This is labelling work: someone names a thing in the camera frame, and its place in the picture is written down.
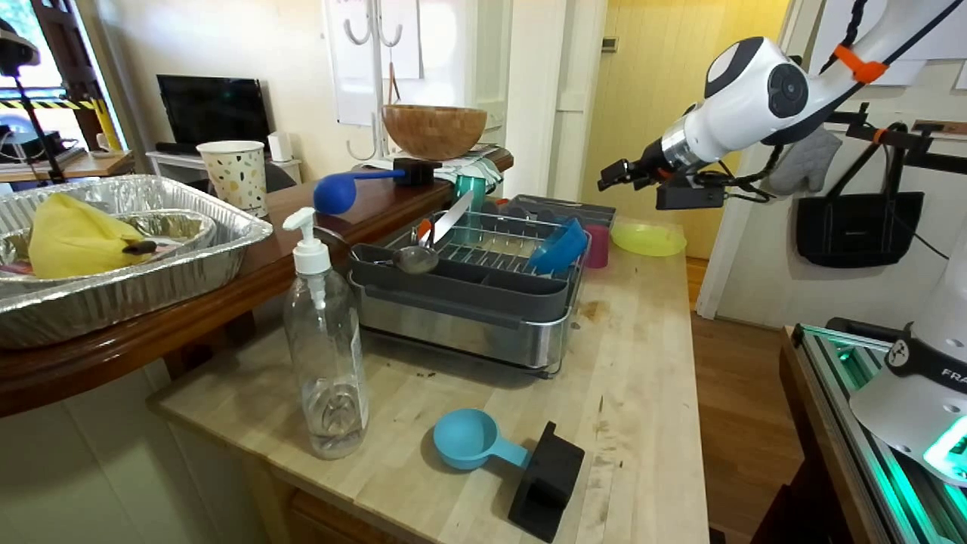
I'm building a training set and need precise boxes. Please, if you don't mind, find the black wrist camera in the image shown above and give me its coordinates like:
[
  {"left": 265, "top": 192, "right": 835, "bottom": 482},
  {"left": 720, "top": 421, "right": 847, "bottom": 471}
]
[{"left": 654, "top": 172, "right": 730, "bottom": 212}]

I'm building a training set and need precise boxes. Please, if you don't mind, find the aluminium foil tray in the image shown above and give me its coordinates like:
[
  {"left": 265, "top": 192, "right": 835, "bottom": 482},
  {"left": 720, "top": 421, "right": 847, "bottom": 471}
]
[{"left": 0, "top": 172, "right": 275, "bottom": 350}]

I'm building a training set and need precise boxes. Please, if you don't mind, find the black brush holder block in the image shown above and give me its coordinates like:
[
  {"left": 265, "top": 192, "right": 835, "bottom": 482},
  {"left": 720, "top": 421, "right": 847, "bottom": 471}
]
[{"left": 391, "top": 154, "right": 441, "bottom": 192}]

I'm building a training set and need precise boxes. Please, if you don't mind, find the clear soap pump bottle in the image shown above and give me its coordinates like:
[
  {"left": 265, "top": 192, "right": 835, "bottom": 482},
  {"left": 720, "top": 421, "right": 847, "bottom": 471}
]
[{"left": 282, "top": 205, "right": 373, "bottom": 464}]

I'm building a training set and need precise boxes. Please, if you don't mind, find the white coat hook stand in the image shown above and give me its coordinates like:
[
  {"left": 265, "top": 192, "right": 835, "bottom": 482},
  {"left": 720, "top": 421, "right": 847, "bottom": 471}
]
[{"left": 338, "top": 0, "right": 408, "bottom": 166}]

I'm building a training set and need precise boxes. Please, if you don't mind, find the black monitor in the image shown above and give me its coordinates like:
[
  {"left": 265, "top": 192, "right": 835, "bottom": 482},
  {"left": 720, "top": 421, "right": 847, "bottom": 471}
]
[{"left": 154, "top": 74, "right": 277, "bottom": 156}]

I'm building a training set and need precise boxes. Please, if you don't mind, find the light blue measuring cup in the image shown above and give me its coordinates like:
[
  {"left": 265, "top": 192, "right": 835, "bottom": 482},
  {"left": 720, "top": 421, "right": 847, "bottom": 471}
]
[{"left": 433, "top": 406, "right": 531, "bottom": 475}]

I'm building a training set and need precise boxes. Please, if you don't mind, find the silver ladle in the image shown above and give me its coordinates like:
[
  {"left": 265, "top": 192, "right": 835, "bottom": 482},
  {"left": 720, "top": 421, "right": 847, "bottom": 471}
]
[{"left": 348, "top": 239, "right": 444, "bottom": 278}]

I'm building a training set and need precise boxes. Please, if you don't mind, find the red-handled knife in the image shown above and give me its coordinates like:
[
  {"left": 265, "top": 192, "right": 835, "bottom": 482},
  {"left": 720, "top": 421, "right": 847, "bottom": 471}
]
[{"left": 408, "top": 192, "right": 479, "bottom": 248}]

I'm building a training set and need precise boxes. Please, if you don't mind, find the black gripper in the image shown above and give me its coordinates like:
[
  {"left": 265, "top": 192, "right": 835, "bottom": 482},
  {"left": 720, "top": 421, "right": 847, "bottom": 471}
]
[{"left": 595, "top": 133, "right": 702, "bottom": 197}]

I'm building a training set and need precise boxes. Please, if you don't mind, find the yellow cloth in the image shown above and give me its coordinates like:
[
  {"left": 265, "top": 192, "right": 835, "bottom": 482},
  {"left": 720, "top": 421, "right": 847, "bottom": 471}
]
[{"left": 26, "top": 192, "right": 158, "bottom": 282}]

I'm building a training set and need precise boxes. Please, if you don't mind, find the wooden bowl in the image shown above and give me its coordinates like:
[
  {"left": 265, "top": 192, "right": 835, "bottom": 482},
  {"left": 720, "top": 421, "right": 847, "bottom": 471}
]
[{"left": 381, "top": 102, "right": 489, "bottom": 163}]

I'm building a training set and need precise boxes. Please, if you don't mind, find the black mounting rail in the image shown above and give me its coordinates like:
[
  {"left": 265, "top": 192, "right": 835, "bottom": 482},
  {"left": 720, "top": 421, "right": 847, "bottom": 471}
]
[{"left": 826, "top": 102, "right": 967, "bottom": 174}]

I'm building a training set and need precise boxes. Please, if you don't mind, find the grey oven mitt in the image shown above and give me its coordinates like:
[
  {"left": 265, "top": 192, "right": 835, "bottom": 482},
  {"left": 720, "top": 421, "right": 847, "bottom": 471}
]
[{"left": 761, "top": 127, "right": 847, "bottom": 200}]

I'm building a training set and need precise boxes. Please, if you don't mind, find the metal robot base stand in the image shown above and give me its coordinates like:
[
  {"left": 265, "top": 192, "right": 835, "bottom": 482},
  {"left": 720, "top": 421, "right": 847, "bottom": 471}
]
[{"left": 779, "top": 317, "right": 967, "bottom": 544}]

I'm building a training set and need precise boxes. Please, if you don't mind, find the translucent teal cup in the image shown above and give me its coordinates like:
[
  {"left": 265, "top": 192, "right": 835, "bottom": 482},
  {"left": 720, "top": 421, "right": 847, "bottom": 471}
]
[{"left": 452, "top": 172, "right": 497, "bottom": 212}]

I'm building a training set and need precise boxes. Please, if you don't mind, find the blue plastic plate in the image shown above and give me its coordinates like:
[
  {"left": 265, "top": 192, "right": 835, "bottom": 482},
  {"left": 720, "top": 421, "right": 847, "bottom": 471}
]
[{"left": 528, "top": 218, "right": 593, "bottom": 278}]

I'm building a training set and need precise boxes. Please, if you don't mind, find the black tote bag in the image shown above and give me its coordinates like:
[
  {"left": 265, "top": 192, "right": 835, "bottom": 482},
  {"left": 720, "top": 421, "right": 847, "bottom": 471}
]
[{"left": 796, "top": 148, "right": 928, "bottom": 273}]

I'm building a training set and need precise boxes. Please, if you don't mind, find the yellow-green plastic plate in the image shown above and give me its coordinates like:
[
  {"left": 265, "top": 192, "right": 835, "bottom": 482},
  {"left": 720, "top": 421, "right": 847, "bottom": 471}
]
[{"left": 607, "top": 216, "right": 693, "bottom": 261}]

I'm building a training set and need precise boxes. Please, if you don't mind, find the patterned paper cup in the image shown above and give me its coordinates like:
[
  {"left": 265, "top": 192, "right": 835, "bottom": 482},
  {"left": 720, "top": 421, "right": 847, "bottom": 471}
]
[{"left": 193, "top": 135, "right": 271, "bottom": 221}]

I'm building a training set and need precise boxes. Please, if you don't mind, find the black tripod lamp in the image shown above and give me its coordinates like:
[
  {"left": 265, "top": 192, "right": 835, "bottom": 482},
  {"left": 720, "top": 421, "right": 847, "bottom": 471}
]
[{"left": 0, "top": 19, "right": 73, "bottom": 186}]

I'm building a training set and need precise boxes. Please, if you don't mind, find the purple plastic cup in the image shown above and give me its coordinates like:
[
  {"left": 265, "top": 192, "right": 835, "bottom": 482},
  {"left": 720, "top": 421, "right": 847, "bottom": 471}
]
[{"left": 582, "top": 221, "right": 615, "bottom": 273}]

